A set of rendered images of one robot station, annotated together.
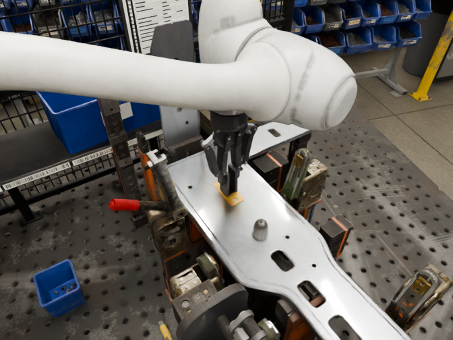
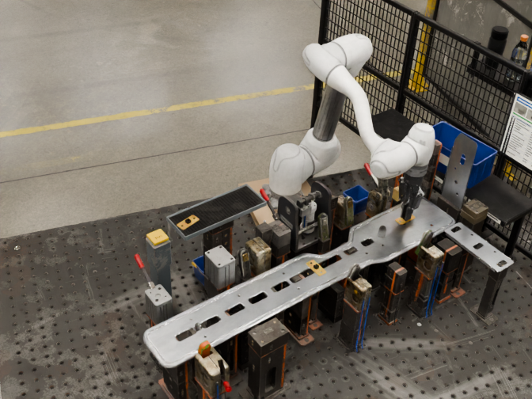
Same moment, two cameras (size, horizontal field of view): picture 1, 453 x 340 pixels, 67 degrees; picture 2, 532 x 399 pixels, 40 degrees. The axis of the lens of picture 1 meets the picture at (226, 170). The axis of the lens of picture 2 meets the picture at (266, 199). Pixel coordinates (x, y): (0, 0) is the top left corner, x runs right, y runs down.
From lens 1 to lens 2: 263 cm
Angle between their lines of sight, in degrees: 61
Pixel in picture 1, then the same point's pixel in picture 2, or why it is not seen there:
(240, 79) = (369, 138)
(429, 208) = not seen: outside the picture
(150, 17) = (520, 138)
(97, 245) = not seen: hidden behind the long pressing
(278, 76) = (374, 147)
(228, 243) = (373, 223)
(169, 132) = (446, 188)
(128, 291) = not seen: hidden behind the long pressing
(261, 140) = (465, 239)
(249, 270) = (358, 230)
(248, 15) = (412, 137)
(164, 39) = (461, 141)
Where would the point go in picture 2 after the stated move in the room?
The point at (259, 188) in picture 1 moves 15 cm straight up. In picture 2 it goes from (416, 236) to (423, 207)
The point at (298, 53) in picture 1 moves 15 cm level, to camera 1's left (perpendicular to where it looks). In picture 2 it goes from (384, 147) to (377, 124)
